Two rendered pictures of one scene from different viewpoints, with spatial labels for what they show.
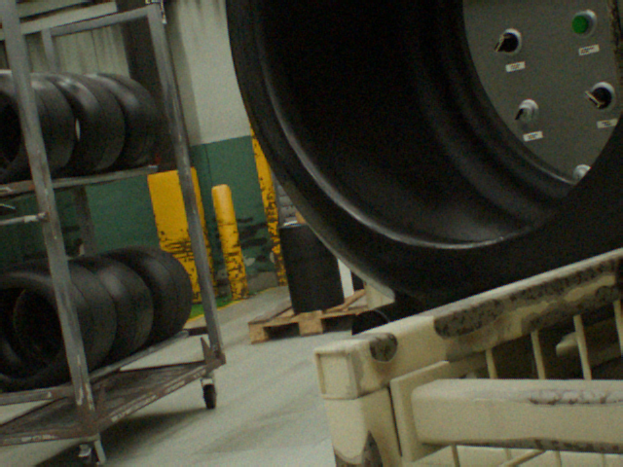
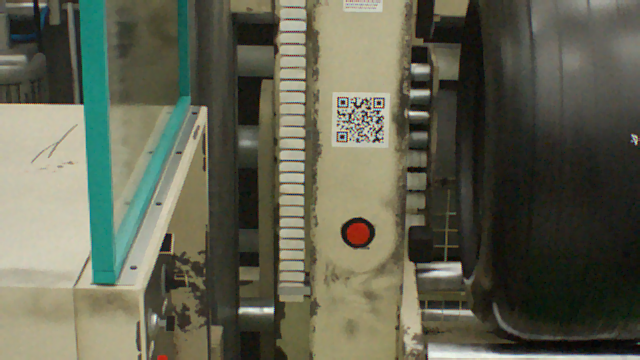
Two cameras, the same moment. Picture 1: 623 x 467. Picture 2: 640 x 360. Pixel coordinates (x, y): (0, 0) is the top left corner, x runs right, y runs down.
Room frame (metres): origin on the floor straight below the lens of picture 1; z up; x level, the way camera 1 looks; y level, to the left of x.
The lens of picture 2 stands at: (2.53, 0.71, 1.69)
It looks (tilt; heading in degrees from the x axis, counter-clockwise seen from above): 19 degrees down; 225
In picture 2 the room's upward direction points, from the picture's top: 1 degrees clockwise
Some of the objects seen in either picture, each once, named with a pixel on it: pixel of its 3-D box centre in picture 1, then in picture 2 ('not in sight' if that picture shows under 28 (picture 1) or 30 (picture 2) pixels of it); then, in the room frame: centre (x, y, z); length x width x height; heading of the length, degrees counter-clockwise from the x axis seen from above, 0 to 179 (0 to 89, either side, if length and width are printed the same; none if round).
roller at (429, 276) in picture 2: not in sight; (519, 278); (1.02, -0.35, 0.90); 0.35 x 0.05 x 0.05; 134
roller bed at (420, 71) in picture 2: not in sight; (375, 139); (1.00, -0.68, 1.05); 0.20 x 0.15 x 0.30; 134
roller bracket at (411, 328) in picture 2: not in sight; (407, 314); (1.25, -0.38, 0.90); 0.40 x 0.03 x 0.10; 44
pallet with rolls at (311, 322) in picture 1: (324, 263); not in sight; (8.26, -0.02, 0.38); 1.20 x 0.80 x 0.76; 164
